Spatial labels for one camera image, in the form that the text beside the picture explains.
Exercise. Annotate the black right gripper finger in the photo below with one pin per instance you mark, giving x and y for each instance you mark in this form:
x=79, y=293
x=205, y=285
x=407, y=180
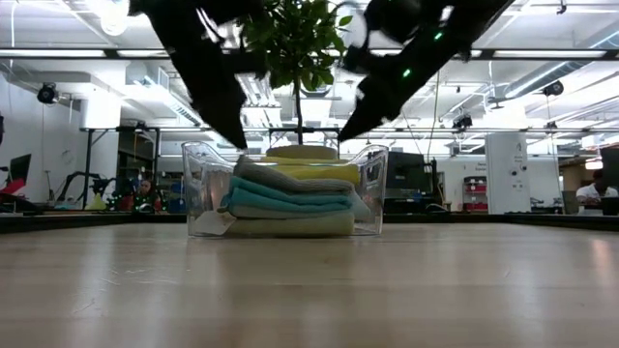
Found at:
x=377, y=104

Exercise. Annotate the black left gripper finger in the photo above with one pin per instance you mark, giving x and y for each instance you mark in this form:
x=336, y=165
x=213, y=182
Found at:
x=217, y=96

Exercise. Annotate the yellow microfiber towel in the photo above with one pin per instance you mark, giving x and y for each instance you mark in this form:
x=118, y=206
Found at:
x=329, y=173

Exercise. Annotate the clear plastic bin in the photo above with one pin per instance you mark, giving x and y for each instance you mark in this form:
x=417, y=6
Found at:
x=203, y=193

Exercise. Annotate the light blue smooth towel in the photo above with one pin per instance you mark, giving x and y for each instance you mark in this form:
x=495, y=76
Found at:
x=362, y=205

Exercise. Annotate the gray microfiber towel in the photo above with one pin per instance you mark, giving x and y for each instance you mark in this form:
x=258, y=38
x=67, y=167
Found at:
x=280, y=181

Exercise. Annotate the teal microfiber towel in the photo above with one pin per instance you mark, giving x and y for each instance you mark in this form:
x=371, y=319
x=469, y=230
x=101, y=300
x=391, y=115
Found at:
x=280, y=199

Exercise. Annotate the green microfiber towel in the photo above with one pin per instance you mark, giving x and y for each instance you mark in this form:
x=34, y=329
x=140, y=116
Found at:
x=300, y=226

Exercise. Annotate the black background robot arm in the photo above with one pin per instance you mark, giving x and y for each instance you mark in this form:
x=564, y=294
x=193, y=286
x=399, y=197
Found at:
x=84, y=186

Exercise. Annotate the black background equipment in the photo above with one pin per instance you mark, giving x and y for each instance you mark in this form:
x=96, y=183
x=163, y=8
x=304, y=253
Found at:
x=411, y=179

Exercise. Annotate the green leafy small tree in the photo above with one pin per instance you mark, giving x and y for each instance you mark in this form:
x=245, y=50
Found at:
x=295, y=43

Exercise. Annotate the black shelf rack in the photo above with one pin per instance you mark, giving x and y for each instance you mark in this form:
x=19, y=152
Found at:
x=126, y=159

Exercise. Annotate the person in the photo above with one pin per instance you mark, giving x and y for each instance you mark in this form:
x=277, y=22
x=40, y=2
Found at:
x=146, y=193
x=595, y=191

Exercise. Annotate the red storage shelf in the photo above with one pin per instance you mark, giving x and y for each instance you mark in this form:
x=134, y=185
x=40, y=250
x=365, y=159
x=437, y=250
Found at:
x=475, y=193

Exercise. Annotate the white pillar with signs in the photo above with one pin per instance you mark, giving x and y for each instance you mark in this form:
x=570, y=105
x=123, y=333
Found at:
x=508, y=174

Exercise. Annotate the black monitor on stand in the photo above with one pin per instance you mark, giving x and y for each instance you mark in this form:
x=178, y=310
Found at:
x=20, y=166

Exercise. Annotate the red flat object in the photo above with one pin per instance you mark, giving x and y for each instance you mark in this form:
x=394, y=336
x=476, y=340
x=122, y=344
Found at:
x=13, y=186

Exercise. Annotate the dark screen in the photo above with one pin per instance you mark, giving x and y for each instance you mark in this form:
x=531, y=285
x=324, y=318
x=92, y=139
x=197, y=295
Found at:
x=610, y=166

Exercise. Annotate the black ceiling camera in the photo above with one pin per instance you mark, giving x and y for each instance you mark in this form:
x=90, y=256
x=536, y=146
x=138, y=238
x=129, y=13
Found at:
x=553, y=89
x=462, y=122

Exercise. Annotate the black wall camera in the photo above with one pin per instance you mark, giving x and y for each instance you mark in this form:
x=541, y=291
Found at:
x=47, y=93

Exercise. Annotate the black metal table frame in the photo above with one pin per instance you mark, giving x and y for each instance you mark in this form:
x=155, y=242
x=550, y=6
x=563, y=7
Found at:
x=97, y=220

